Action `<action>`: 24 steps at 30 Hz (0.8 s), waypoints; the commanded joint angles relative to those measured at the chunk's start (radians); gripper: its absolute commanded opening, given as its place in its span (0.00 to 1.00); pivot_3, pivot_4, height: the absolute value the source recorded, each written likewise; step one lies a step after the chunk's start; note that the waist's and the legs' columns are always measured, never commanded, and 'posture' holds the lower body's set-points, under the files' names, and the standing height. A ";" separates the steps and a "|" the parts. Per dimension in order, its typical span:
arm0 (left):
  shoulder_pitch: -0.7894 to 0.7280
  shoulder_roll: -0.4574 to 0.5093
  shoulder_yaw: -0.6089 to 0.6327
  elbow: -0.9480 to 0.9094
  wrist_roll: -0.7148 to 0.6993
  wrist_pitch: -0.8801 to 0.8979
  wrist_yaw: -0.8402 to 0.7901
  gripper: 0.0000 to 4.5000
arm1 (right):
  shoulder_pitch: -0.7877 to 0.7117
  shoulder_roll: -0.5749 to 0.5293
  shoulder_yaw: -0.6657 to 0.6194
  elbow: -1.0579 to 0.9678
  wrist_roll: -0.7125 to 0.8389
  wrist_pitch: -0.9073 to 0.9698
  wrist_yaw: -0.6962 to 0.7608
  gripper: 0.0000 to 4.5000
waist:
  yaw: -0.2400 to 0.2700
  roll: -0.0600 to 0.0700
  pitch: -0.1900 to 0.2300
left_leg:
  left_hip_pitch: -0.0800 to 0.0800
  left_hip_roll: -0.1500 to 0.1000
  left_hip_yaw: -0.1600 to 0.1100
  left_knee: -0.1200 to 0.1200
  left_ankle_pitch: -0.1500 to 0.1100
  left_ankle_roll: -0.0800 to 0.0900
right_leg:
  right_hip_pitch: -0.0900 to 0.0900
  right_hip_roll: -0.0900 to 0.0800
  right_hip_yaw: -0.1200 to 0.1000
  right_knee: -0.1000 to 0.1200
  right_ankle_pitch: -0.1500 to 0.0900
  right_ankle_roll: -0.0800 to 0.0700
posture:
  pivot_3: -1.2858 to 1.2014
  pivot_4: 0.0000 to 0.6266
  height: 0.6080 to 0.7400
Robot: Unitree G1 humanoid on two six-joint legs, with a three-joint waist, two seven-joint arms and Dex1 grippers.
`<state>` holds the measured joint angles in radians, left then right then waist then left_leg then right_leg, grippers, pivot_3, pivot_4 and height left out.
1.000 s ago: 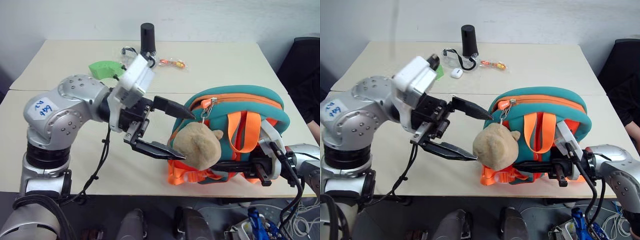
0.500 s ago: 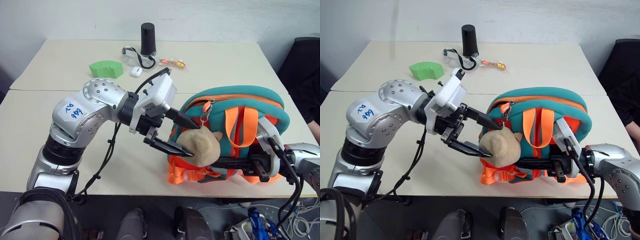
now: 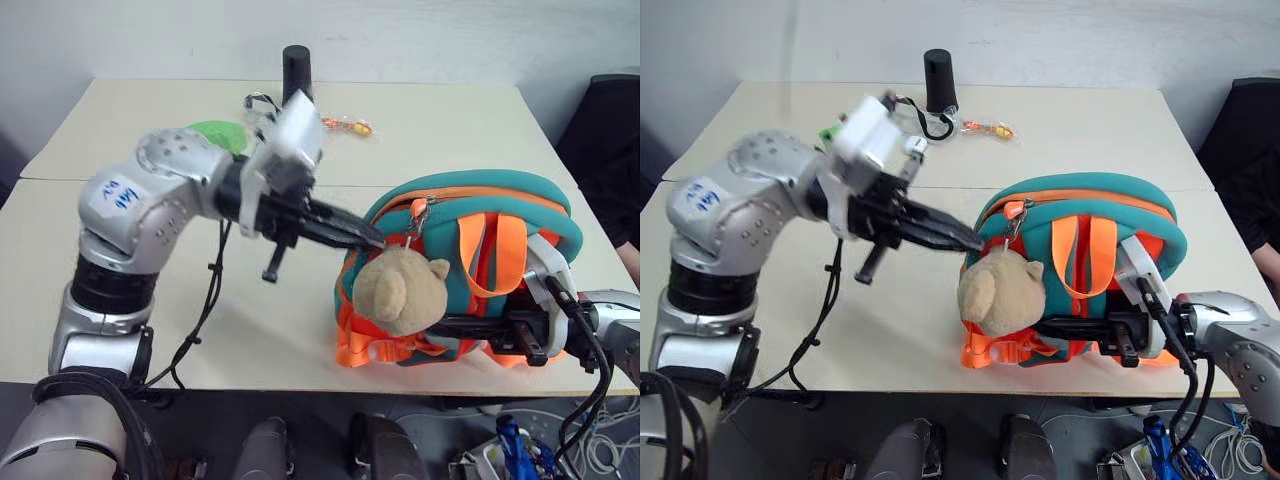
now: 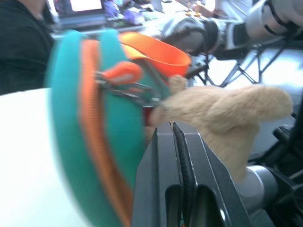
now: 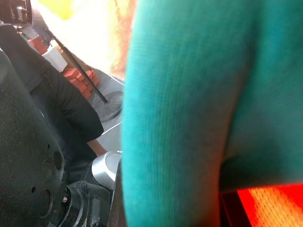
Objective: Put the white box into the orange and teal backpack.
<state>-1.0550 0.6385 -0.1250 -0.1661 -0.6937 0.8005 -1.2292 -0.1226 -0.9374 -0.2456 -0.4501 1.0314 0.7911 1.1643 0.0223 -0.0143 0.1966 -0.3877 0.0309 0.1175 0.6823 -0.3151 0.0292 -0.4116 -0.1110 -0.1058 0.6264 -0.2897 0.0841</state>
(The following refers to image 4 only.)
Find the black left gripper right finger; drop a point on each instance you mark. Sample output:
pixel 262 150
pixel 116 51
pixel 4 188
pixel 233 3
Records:
pixel 208 179

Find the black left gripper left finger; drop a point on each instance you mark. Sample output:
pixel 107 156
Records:
pixel 156 165

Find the orange and teal backpack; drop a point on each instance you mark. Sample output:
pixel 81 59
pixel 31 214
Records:
pixel 68 113

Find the silver and black robot torso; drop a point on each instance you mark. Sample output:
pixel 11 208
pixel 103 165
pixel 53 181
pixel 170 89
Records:
pixel 261 180

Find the tan fluffy plush charm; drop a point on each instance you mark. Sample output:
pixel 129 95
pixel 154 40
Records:
pixel 227 111

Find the purple clutter pile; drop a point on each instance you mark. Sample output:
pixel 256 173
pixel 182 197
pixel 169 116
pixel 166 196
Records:
pixel 125 13

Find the open laptop computer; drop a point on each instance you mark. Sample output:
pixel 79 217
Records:
pixel 80 9

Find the person in black shirt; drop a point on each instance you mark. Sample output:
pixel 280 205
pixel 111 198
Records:
pixel 21 47

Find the black folding truss frame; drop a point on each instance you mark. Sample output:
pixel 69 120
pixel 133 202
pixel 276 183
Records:
pixel 239 68

